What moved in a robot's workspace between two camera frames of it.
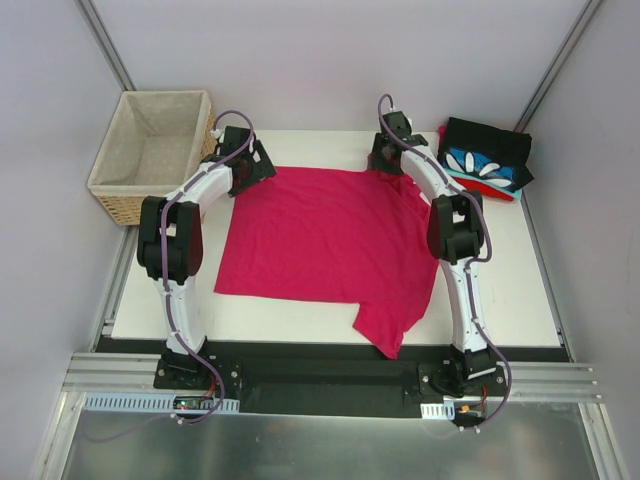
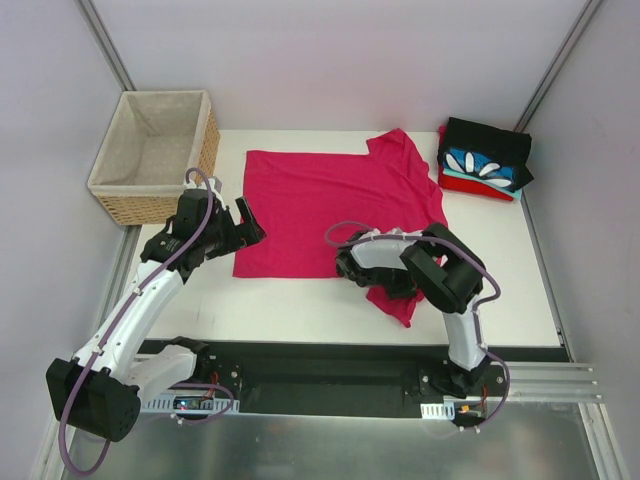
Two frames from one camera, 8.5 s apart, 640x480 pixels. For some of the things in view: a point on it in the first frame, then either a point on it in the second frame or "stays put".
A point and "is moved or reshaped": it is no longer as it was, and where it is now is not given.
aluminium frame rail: (521, 379) stays put
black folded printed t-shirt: (501, 157) stays put
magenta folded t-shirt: (442, 131) stays put
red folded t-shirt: (483, 188) stays put
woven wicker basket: (154, 142) stays put
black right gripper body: (378, 157) to (355, 267)
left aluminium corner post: (105, 45) stays put
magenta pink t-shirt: (339, 235) is moved or reshaped
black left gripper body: (261, 163) to (232, 232)
